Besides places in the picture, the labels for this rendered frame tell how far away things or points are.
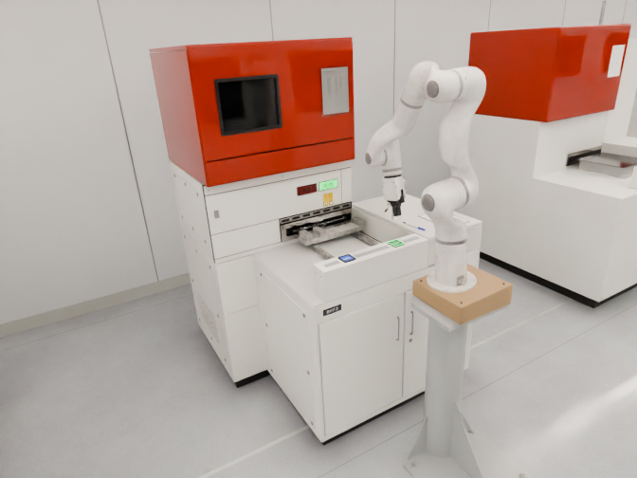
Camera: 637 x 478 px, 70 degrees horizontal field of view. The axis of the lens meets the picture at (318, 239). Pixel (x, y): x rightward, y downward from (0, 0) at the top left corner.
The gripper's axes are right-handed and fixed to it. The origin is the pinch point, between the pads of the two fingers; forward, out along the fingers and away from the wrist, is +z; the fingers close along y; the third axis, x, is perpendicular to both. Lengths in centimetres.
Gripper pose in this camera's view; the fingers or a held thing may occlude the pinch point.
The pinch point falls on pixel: (396, 211)
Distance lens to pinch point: 197.7
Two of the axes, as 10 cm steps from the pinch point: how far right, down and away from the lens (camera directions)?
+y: 4.8, 1.2, -8.7
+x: 8.7, -2.4, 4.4
